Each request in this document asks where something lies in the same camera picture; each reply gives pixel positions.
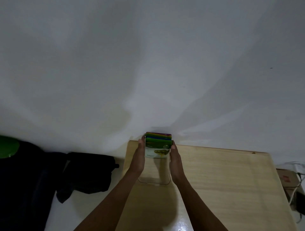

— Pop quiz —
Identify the stack of colourful plastic cards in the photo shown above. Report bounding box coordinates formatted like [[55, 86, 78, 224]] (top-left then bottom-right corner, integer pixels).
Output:
[[145, 132, 173, 148]]

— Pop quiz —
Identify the person's right hand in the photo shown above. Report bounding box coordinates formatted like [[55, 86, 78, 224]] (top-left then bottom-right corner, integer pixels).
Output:
[[169, 140, 188, 184]]

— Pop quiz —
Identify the person's left hand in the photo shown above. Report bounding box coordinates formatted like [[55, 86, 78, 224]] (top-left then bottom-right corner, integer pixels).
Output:
[[127, 135, 146, 178]]

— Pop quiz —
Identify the green round object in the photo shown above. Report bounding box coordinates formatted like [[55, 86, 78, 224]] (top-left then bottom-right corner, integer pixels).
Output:
[[0, 135, 21, 159]]

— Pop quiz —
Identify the white cable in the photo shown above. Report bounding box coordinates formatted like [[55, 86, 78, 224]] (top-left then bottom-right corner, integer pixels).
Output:
[[276, 161, 305, 224]]

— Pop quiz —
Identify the black device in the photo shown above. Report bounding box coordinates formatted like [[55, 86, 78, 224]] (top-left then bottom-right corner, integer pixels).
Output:
[[295, 191, 305, 213]]

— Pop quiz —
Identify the white card with green print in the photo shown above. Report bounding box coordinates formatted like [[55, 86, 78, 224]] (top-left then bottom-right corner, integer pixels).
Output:
[[145, 146, 171, 159]]

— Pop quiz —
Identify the clear plastic case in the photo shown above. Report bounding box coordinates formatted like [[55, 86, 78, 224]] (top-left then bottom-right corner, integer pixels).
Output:
[[138, 132, 173, 185]]

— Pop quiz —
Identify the black fabric heap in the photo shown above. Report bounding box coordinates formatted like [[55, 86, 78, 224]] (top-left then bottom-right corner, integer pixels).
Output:
[[0, 140, 70, 231]]

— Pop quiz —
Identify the person's right forearm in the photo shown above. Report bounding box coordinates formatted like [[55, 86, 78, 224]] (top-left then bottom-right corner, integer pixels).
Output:
[[172, 177, 230, 231]]

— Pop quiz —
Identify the black bag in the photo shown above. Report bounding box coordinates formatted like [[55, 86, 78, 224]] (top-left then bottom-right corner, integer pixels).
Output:
[[56, 152, 120, 204]]

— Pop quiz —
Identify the person's left forearm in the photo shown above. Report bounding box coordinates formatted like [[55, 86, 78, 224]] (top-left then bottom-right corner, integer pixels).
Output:
[[73, 172, 141, 231]]

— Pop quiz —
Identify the brown cardboard box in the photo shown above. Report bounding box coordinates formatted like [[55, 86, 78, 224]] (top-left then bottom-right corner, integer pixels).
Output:
[[276, 168, 304, 211]]

